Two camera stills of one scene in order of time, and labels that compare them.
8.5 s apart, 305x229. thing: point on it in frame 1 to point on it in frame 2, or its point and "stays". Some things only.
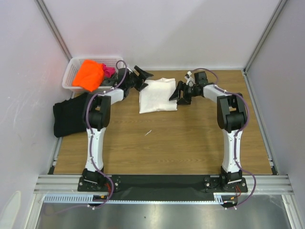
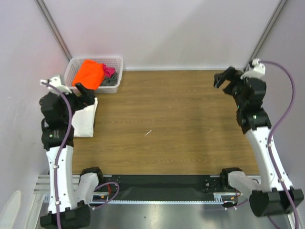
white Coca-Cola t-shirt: [155, 97] to [83, 120]
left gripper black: [142, 76] to [88, 97]
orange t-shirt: [90, 75] stays
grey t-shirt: [110, 81] stays
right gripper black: [184, 91] to [230, 84]
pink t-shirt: [108, 71] stays
